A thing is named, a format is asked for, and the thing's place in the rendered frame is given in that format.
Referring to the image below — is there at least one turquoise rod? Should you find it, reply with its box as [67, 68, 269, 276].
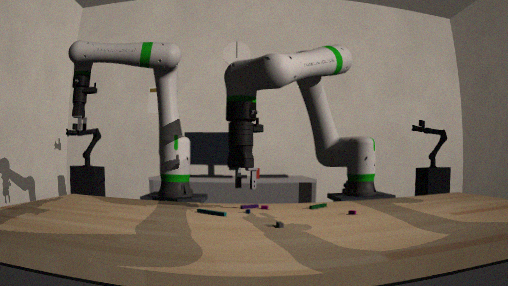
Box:
[197, 209, 227, 216]

